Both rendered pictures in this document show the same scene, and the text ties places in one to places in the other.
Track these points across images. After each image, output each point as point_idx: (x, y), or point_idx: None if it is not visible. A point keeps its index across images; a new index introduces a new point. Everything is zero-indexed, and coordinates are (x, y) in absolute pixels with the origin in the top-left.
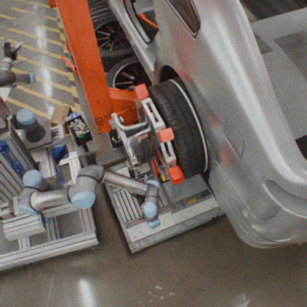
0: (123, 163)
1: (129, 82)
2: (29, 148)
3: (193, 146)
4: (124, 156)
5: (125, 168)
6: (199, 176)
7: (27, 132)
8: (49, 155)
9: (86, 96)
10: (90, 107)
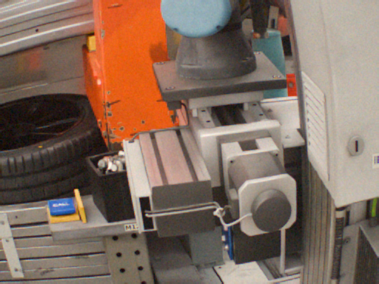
0: (205, 276)
1: (7, 142)
2: (278, 72)
3: None
4: (190, 262)
5: (225, 274)
6: None
7: (237, 25)
8: (292, 98)
9: (128, 7)
10: (161, 17)
